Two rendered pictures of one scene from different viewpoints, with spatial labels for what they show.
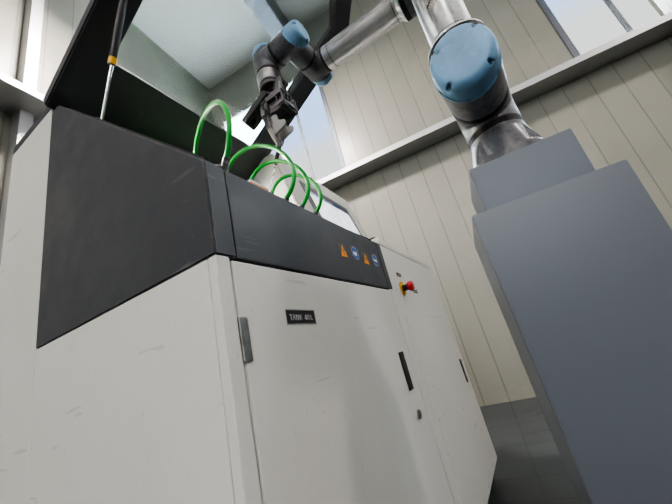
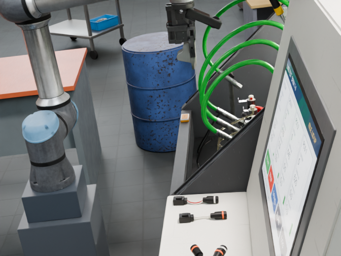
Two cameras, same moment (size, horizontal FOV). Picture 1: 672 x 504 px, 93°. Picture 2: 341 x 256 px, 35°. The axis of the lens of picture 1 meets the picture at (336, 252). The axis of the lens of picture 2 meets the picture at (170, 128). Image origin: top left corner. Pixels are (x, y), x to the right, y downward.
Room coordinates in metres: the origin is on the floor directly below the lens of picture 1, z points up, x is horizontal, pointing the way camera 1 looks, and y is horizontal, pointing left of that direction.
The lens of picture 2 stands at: (2.27, -0.55, 1.78)
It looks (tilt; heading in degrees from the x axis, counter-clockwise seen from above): 25 degrees down; 161
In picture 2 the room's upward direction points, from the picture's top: 7 degrees counter-clockwise
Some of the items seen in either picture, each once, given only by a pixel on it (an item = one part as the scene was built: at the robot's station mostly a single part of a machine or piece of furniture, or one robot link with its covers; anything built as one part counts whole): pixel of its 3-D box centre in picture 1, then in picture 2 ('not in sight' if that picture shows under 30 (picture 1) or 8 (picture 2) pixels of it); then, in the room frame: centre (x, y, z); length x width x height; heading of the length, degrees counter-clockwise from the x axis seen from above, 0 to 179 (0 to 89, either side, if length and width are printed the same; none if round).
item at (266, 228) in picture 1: (324, 250); (184, 166); (0.73, 0.03, 0.87); 0.62 x 0.04 x 0.16; 153
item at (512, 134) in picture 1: (503, 151); (49, 167); (0.62, -0.41, 0.95); 0.15 x 0.15 x 0.10
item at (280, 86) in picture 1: (276, 101); (181, 22); (0.75, 0.06, 1.37); 0.09 x 0.08 x 0.12; 63
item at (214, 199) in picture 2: not in sight; (195, 199); (1.12, -0.10, 0.99); 0.12 x 0.02 x 0.02; 61
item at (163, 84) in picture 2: not in sight; (162, 90); (-1.22, 0.65, 0.38); 0.51 x 0.51 x 0.76
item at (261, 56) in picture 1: (266, 63); not in sight; (0.75, 0.07, 1.53); 0.09 x 0.08 x 0.11; 58
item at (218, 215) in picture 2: not in sight; (202, 216); (1.20, -0.11, 0.99); 0.12 x 0.02 x 0.02; 66
